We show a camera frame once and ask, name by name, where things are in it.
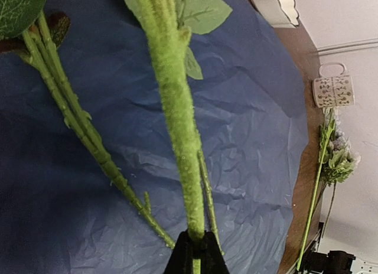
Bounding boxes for orange flower stem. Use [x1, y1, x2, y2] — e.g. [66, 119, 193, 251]
[123, 0, 234, 239]

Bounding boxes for pink rose stem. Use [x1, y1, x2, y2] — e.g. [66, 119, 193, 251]
[1, 0, 175, 249]
[198, 150, 224, 255]

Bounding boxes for white flower stem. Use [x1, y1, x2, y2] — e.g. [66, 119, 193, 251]
[295, 108, 335, 273]

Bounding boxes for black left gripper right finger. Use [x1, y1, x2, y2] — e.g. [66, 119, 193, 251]
[200, 231, 230, 274]

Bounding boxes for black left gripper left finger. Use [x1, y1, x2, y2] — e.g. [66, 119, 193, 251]
[167, 231, 193, 274]

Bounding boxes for white fluted ceramic dish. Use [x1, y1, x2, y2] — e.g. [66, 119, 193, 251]
[252, 0, 300, 28]

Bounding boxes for blue hydrangea flower bunch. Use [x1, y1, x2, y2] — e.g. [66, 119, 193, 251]
[319, 107, 361, 230]

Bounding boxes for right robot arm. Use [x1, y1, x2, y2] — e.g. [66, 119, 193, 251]
[294, 222, 366, 273]

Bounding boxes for floral ceramic mug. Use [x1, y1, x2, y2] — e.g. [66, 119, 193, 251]
[312, 62, 355, 108]

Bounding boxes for blue wrapping paper sheet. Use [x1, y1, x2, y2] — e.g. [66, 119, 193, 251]
[1, 0, 308, 273]

